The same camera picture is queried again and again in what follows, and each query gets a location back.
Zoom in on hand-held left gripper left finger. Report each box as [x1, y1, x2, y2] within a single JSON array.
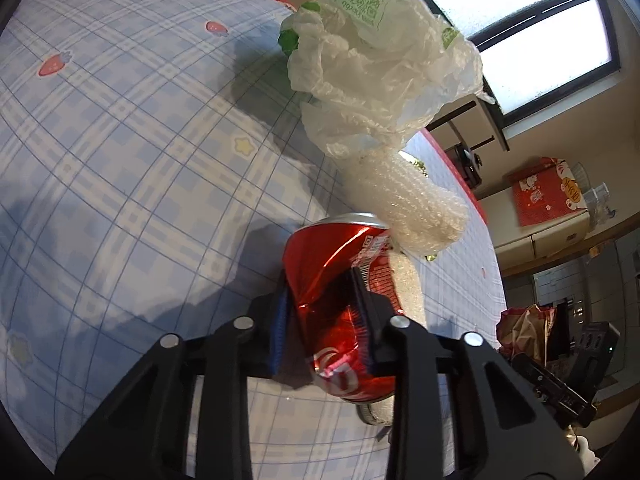
[[54, 270, 296, 480]]

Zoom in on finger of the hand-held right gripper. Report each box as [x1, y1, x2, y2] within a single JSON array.
[[509, 352, 549, 392]]

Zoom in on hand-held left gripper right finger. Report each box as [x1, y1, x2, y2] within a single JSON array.
[[350, 266, 590, 480]]

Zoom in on brown snack wrapper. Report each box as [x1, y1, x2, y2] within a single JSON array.
[[497, 304, 557, 361]]

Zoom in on crushed red drink can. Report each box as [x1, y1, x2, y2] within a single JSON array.
[[281, 212, 408, 403]]

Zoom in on clear bubble wrap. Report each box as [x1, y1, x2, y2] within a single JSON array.
[[340, 150, 469, 256]]

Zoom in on white plastic bag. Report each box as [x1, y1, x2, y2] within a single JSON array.
[[277, 0, 496, 158]]

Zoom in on cream refrigerator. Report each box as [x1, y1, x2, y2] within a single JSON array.
[[492, 205, 608, 276]]

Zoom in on red printed cloth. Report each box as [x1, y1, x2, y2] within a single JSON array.
[[509, 156, 588, 227]]

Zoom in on black framed window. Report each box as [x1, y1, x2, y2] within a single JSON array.
[[395, 0, 621, 133]]

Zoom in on wooden door frame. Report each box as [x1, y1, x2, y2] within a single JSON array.
[[500, 220, 640, 291]]

